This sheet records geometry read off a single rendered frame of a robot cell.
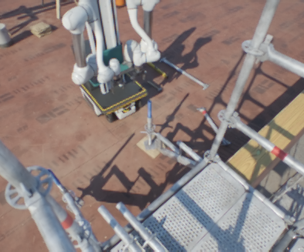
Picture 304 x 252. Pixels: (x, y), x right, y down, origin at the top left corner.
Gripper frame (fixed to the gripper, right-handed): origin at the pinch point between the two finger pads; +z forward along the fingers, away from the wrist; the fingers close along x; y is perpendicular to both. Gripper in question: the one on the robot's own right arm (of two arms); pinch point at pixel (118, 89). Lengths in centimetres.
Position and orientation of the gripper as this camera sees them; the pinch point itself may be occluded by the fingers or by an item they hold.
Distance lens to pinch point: 248.7
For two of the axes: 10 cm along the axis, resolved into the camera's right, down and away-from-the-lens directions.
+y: -6.0, -6.2, 5.1
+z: 0.0, 6.4, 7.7
